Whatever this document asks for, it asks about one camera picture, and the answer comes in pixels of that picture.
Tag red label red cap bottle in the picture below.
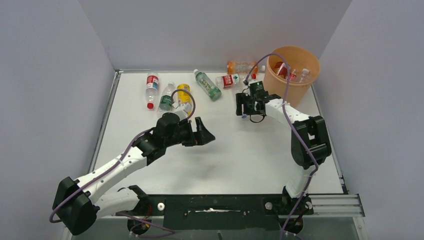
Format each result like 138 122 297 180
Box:
287 68 298 82

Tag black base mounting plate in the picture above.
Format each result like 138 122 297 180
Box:
127 194 314 238

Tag red white label bottle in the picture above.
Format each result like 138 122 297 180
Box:
145 72 159 110

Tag light blue tinted bottle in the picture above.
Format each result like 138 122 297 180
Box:
297 68 310 83

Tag green label clear bottle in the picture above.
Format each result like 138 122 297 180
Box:
193 69 222 101

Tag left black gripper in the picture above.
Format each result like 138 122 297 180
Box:
164 117 214 147

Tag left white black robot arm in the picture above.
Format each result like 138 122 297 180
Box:
49 113 216 236

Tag orange drink bottle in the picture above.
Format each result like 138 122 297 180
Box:
226 61 266 75

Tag aluminium frame rail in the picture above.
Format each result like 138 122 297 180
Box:
107 188 364 218

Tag dark green label bottle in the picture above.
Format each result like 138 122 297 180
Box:
157 81 176 118

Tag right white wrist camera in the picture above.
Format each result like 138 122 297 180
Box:
243 79 257 86

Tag yellow juice bottle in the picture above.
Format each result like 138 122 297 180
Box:
177 83 193 115

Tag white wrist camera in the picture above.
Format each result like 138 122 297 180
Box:
171 102 194 121
243 79 257 86

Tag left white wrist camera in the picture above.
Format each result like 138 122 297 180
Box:
171 102 194 121

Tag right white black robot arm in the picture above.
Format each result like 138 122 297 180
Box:
235 81 332 214

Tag orange plastic bin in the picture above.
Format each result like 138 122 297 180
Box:
263 46 321 107

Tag red green label bottle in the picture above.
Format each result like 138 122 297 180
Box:
215 73 248 89

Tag red gold drink bottle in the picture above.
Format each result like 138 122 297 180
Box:
273 61 289 79

